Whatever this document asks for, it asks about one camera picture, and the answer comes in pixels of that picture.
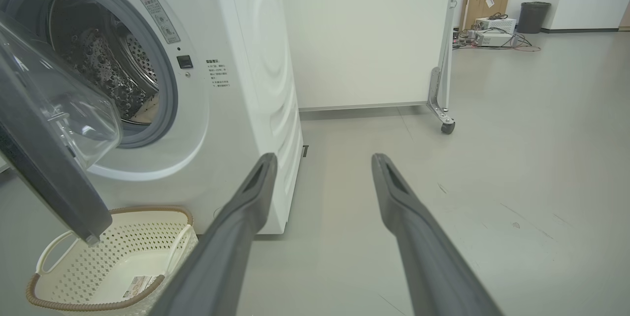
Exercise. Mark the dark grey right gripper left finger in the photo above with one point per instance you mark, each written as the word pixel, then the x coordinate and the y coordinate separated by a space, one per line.
pixel 221 252

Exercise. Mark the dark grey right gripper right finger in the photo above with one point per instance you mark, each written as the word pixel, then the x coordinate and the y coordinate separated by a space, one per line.
pixel 428 257

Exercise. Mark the round glass washing machine door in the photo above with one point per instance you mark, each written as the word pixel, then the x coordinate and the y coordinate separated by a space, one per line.
pixel 49 158

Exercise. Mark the white perforated basket brown rim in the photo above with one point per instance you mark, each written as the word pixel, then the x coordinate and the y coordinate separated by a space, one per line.
pixel 98 262

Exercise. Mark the white front-load washing machine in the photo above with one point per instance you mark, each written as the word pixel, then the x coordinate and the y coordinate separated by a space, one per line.
pixel 246 84

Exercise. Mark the white flat electronics box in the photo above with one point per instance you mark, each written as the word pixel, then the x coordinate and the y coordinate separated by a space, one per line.
pixel 492 39

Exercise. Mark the white partition board on casters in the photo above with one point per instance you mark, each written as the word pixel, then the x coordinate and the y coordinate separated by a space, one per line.
pixel 364 35

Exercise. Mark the white vented electronics box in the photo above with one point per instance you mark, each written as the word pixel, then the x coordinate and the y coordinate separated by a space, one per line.
pixel 499 24

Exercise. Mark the dark grey trash bin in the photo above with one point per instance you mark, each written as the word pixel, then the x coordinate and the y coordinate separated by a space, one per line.
pixel 534 18

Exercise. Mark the small black floor bracket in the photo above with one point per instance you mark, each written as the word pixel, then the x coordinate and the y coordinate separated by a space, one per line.
pixel 305 151

